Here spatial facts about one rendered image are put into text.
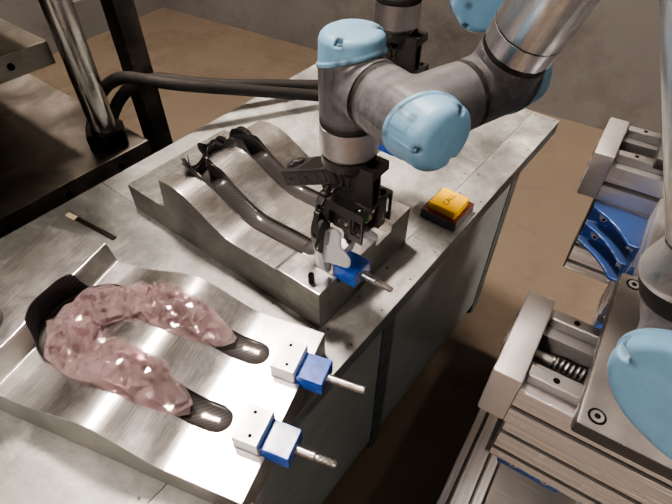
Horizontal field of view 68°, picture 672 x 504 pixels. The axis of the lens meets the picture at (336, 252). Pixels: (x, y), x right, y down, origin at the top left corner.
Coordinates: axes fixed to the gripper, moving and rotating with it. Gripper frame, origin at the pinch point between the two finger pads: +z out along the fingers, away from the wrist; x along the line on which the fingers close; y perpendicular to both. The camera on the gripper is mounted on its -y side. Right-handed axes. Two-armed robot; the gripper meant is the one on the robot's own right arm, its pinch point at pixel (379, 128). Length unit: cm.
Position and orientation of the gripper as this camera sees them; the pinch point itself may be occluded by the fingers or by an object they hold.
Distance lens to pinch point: 100.5
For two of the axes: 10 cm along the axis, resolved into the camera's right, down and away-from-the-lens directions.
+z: 0.0, 7.0, 7.2
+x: 6.2, -5.6, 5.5
